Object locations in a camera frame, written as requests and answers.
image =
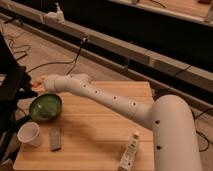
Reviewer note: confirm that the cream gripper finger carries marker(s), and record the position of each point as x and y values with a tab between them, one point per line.
40	80

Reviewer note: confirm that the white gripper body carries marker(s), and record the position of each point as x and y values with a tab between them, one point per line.
49	83

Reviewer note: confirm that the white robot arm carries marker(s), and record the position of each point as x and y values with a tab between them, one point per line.
169	118

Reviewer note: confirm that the green ceramic bowl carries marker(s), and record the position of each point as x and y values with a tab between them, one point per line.
45	108

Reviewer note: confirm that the grey rectangular sponge block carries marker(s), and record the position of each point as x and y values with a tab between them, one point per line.
55	139

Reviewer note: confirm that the white paper cup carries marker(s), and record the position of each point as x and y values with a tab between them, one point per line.
30	134

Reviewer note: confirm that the white object on ledge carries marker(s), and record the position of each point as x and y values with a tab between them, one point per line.
58	15

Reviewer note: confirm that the white squeeze bottle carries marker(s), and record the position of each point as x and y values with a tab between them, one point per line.
128	157

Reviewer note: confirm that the black chair frame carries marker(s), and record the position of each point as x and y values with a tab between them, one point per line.
15	86

